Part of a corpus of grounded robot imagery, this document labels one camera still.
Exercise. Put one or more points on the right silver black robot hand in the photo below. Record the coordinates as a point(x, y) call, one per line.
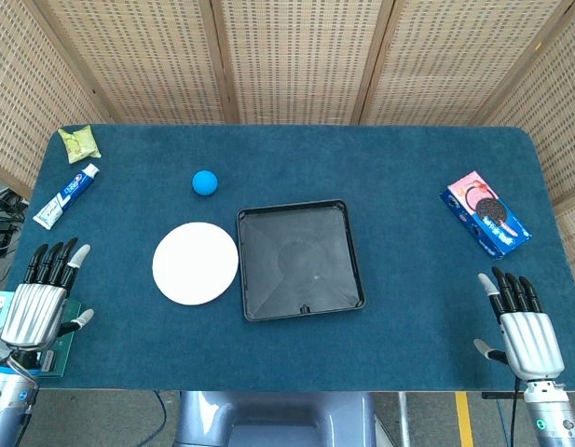
point(529, 340)

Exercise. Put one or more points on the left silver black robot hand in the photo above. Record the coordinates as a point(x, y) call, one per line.
point(34, 313)

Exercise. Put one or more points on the white round plate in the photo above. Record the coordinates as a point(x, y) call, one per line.
point(195, 263)

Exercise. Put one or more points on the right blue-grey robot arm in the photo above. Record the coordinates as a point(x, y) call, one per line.
point(550, 414)

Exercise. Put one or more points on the black square plastic tray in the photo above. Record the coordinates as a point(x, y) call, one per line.
point(298, 259)

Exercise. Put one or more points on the white green speaker box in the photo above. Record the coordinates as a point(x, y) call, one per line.
point(54, 344)

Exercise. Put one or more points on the white blue toothpaste tube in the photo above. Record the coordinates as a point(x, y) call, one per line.
point(65, 196)

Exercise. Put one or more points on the blue pink cookie box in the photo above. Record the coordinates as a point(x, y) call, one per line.
point(485, 220)

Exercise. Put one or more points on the metal table leg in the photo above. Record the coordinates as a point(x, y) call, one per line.
point(403, 419)

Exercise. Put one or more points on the green snack packet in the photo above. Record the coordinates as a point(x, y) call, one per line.
point(79, 144)

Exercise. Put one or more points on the blue ball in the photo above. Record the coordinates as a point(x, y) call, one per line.
point(205, 182)

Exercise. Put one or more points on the blue felt table cover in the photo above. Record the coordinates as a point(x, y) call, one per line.
point(287, 326)

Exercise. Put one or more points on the blue-grey robot torso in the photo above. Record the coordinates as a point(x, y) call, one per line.
point(277, 419)

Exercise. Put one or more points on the wooden woven folding screen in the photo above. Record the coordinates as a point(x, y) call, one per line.
point(287, 60)

